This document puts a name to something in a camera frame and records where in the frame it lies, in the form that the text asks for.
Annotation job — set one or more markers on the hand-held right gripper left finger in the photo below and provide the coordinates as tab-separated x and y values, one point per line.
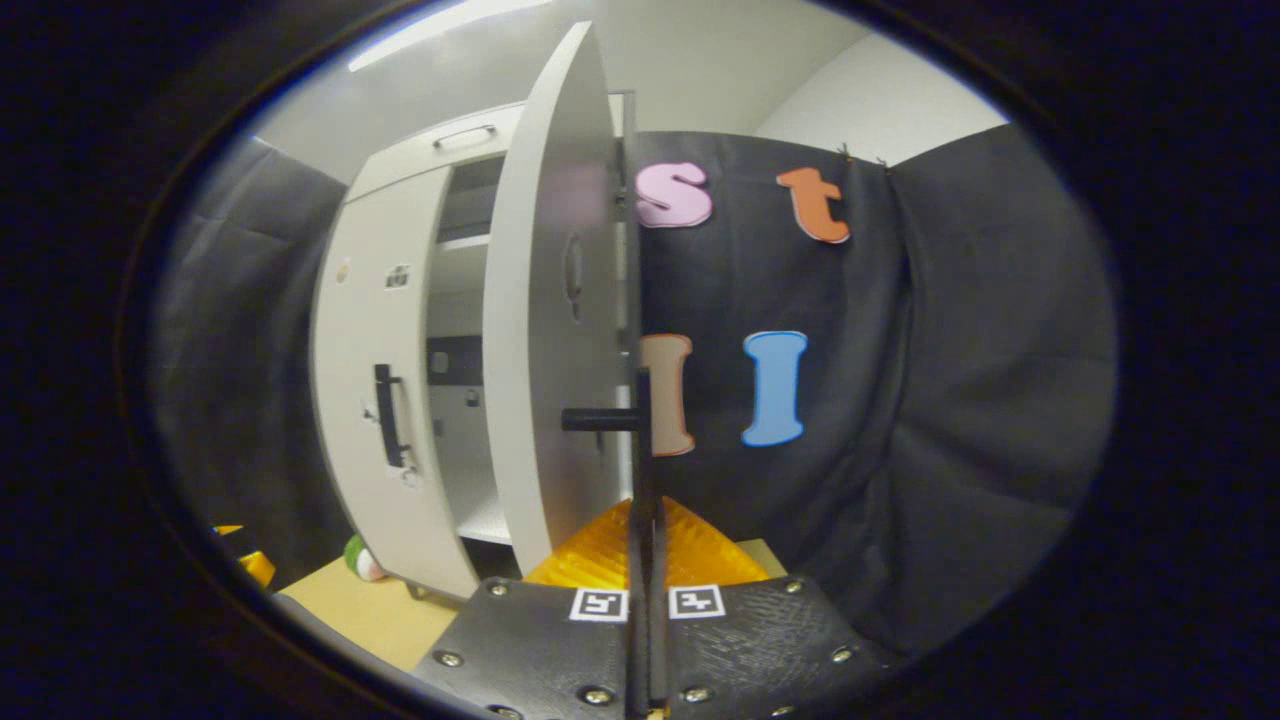
550	650

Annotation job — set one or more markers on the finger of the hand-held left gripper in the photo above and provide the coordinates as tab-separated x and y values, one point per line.
252	568

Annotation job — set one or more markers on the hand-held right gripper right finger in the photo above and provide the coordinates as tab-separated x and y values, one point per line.
750	640

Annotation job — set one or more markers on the white cabinet door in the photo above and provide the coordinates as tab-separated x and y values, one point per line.
545	300
350	400

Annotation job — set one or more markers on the white double-door shoe cabinet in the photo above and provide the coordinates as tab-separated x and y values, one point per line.
460	450

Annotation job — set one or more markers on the white cabinet shelf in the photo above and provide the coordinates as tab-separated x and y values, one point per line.
465	241
488	522

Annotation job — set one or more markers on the white cabinet drawer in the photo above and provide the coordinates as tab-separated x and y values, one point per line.
420	160

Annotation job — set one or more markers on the green white plush toy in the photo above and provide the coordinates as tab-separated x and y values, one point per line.
362	560

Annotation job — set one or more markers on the black backdrop cloth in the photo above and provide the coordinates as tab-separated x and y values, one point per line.
950	400

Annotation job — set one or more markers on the ceiling light strip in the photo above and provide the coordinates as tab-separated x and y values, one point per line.
440	30

